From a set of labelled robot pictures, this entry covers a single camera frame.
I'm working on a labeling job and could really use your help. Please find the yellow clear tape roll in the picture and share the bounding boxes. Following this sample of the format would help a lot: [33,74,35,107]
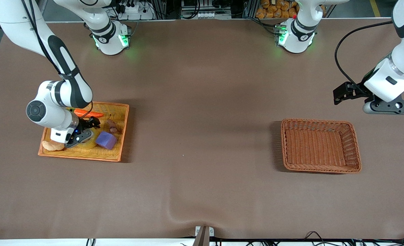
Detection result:
[81,132,99,150]

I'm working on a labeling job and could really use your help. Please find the orange toy carrot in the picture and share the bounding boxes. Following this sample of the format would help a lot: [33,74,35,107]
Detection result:
[73,109,105,119]

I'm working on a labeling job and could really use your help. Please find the brown toy root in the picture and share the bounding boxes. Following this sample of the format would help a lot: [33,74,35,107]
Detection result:
[106,118,119,134]

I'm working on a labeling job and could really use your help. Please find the purple foam cube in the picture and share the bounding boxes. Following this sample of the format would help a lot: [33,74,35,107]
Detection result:
[95,131,118,150]

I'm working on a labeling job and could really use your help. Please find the toy croissant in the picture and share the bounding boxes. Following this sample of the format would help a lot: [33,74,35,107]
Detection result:
[42,140,65,152]

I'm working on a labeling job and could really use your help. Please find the yellow wicker tray orange rim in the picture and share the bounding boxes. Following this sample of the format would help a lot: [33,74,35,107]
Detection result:
[38,101,130,162]

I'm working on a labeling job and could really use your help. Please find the brown wicker basket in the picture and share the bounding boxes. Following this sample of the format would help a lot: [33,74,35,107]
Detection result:
[280,118,362,174]

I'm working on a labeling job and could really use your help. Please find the pile of orange toy breads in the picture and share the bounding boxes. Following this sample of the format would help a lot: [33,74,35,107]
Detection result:
[256,0,326,19]

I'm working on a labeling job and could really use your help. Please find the brown table cover sheet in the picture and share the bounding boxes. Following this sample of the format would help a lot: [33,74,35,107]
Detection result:
[0,19,404,240]

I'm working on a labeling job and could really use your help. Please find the white power strip with plugs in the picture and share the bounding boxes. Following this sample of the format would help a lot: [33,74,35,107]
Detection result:
[115,0,154,20]

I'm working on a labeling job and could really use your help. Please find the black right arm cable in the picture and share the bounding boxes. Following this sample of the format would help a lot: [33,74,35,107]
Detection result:
[21,0,94,119]

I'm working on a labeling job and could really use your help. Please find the black cable bundle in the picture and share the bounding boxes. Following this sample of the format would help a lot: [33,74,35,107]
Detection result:
[216,231,404,246]

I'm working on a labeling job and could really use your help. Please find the metal table clamp bracket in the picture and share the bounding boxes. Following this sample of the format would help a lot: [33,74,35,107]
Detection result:
[194,225,215,246]

